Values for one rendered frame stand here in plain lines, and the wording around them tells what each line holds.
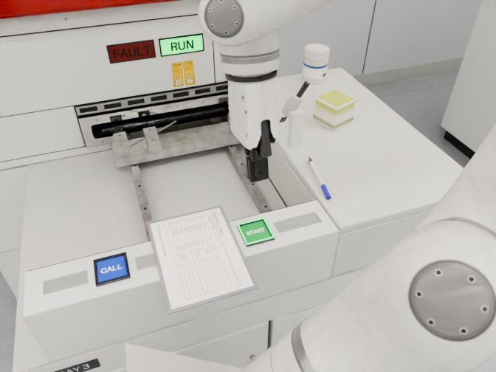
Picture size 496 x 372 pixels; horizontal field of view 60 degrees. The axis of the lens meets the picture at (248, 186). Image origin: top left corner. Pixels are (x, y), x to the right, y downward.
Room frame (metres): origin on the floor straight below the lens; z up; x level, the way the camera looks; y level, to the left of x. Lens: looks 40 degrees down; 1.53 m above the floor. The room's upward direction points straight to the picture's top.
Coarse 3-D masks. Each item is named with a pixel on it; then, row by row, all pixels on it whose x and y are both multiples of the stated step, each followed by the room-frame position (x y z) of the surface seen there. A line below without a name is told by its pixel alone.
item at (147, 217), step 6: (132, 168) 0.89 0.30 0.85; (138, 168) 0.89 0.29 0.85; (138, 174) 0.86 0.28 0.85; (138, 180) 0.84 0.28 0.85; (138, 186) 0.81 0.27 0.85; (138, 192) 0.79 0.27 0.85; (144, 192) 0.79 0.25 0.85; (138, 198) 0.77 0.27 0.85; (144, 198) 0.77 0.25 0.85; (144, 204) 0.75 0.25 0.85; (144, 210) 0.73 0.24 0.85; (150, 210) 0.73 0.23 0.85; (144, 216) 0.71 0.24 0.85; (150, 216) 0.71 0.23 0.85; (144, 222) 0.69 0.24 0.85; (150, 240) 0.63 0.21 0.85
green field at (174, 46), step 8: (168, 40) 1.08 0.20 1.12; (176, 40) 1.09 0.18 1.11; (184, 40) 1.10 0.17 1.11; (192, 40) 1.10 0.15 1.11; (200, 40) 1.11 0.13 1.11; (168, 48) 1.08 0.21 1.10; (176, 48) 1.09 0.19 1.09; (184, 48) 1.09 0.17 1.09; (192, 48) 1.10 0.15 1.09; (200, 48) 1.11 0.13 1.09
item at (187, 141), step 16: (192, 128) 1.03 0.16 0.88; (208, 128) 1.03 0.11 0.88; (224, 128) 1.03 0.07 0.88; (112, 144) 0.96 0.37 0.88; (128, 144) 0.96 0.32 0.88; (144, 144) 0.96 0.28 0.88; (176, 144) 0.96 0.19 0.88; (192, 144) 0.96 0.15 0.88; (208, 144) 0.97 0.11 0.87; (224, 144) 0.99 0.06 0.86; (128, 160) 0.90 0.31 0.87; (144, 160) 0.91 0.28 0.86
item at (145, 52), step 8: (112, 48) 1.04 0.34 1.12; (120, 48) 1.04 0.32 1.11; (128, 48) 1.05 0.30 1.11; (136, 48) 1.05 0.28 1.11; (144, 48) 1.06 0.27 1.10; (152, 48) 1.07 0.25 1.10; (112, 56) 1.03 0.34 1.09; (120, 56) 1.04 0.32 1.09; (128, 56) 1.05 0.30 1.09; (136, 56) 1.05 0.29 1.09; (144, 56) 1.06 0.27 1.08; (152, 56) 1.07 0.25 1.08
